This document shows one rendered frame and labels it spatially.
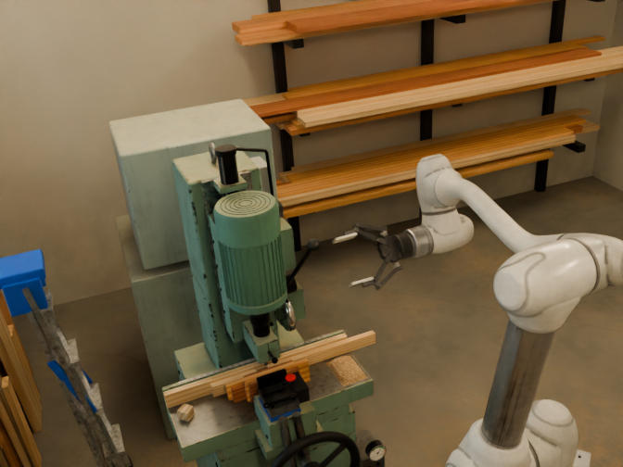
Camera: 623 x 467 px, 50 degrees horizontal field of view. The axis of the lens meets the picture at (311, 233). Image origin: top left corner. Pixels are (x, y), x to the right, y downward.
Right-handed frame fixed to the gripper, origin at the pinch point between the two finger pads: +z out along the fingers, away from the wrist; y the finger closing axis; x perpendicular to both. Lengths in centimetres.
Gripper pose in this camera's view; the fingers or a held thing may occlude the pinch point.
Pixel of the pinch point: (345, 261)
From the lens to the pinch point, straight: 189.2
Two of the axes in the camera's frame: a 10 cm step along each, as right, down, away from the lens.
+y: -3.2, -9.1, 2.6
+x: 2.3, -3.4, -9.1
